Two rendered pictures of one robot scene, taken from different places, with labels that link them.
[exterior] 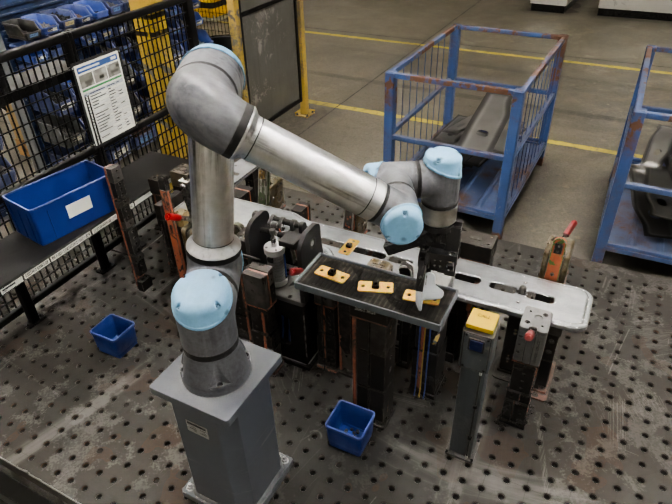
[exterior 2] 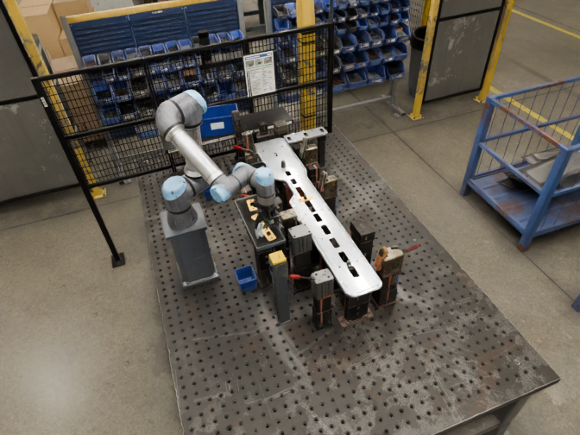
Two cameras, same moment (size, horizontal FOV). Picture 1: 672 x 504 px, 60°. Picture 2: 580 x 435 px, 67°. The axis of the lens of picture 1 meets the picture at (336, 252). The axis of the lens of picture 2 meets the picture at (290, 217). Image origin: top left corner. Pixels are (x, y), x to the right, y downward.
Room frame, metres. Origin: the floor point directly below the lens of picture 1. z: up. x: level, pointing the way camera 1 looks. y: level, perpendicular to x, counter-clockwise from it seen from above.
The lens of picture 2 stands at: (0.05, -1.26, 2.57)
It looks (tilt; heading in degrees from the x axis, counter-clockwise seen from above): 42 degrees down; 43
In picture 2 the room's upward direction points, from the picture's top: 4 degrees counter-clockwise
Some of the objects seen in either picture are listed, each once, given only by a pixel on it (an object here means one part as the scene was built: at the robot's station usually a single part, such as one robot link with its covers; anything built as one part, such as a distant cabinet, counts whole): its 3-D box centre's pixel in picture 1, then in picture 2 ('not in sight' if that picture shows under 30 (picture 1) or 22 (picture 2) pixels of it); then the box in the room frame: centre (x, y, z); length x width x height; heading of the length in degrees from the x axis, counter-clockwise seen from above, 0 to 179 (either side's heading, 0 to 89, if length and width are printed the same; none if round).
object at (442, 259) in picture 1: (439, 244); (268, 212); (1.02, -0.22, 1.32); 0.09 x 0.08 x 0.12; 71
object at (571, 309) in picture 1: (356, 248); (307, 201); (1.47, -0.06, 1.00); 1.38 x 0.22 x 0.02; 62
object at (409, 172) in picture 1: (392, 184); (244, 175); (1.00, -0.11, 1.47); 0.11 x 0.11 x 0.08; 1
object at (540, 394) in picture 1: (549, 343); (356, 299); (1.18, -0.60, 0.84); 0.18 x 0.06 x 0.29; 152
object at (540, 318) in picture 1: (524, 370); (321, 300); (1.05, -0.49, 0.88); 0.11 x 0.10 x 0.36; 152
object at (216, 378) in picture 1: (213, 353); (180, 211); (0.88, 0.27, 1.15); 0.15 x 0.15 x 0.10
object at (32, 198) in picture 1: (65, 201); (216, 120); (1.65, 0.88, 1.10); 0.30 x 0.17 x 0.13; 143
